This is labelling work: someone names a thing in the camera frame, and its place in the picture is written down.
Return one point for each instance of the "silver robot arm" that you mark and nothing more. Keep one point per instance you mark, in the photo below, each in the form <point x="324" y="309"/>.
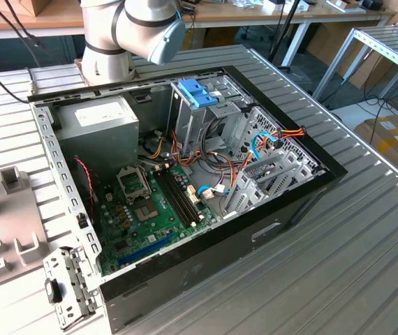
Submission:
<point x="104" y="35"/>

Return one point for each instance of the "grey metal disk bay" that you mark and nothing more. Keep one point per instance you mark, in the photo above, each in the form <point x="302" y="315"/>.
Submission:
<point x="248" y="199"/>

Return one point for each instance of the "black RAM slot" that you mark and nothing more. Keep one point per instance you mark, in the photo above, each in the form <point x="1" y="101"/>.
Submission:
<point x="186" y="197"/>
<point x="182" y="197"/>
<point x="177" y="197"/>
<point x="172" y="197"/>

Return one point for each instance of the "grey metal drive cage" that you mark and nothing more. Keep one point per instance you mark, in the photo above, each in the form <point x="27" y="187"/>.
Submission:
<point x="188" y="129"/>

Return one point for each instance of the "green motherboard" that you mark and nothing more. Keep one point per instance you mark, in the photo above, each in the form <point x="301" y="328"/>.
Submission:
<point x="164" y="227"/>

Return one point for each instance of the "CPU socket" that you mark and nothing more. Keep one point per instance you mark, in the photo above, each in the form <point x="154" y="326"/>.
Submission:
<point x="145" y="211"/>

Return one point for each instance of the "blue plastic drive latch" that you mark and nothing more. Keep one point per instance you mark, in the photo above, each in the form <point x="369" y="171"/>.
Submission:
<point x="192" y="90"/>

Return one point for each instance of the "blue expansion slot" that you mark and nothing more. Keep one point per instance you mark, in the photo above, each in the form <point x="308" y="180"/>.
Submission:
<point x="146" y="249"/>

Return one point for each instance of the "black open PC case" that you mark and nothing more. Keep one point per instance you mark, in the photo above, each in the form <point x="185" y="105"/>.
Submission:
<point x="220" y="265"/>

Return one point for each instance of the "grey power supply unit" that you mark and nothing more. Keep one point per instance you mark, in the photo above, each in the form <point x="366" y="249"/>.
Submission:
<point x="97" y="139"/>

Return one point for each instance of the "small black clip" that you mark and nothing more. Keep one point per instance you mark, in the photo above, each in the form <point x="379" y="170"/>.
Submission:
<point x="82" y="221"/>

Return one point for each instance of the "black plastic case latch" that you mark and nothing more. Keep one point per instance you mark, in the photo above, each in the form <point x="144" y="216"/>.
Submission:
<point x="53" y="291"/>

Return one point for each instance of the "grey parts rack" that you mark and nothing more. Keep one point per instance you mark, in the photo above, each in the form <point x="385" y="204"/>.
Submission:
<point x="10" y="216"/>

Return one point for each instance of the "small cardboard box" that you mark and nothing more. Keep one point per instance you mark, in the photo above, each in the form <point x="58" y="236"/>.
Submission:
<point x="31" y="5"/>

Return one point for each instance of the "wooden desk white frame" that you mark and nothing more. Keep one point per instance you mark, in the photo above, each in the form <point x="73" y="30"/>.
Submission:
<point x="255" y="15"/>

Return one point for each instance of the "silver card retention bracket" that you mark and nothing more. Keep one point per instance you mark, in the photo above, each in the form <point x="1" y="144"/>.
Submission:
<point x="77" y="279"/>

